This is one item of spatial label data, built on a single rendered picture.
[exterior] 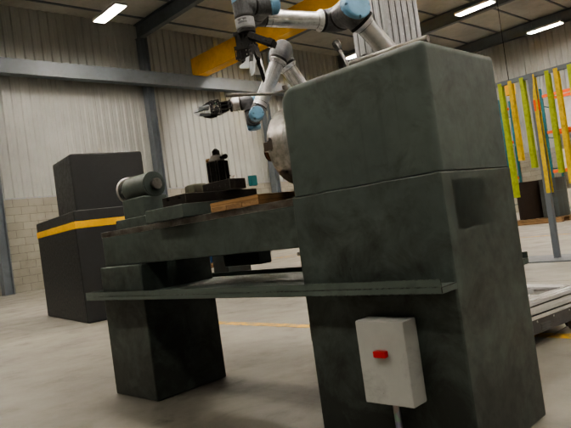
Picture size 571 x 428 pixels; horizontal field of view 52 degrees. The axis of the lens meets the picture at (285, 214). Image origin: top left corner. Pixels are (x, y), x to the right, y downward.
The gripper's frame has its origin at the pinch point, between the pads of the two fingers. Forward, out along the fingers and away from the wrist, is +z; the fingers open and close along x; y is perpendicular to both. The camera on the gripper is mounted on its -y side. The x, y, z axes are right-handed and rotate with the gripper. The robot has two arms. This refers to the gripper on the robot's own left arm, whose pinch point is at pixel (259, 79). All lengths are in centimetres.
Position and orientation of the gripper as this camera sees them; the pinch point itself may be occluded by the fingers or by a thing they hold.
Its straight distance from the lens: 235.8
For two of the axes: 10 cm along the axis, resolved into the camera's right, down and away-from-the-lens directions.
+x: -2.7, 0.6, -9.6
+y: -9.5, 1.6, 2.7
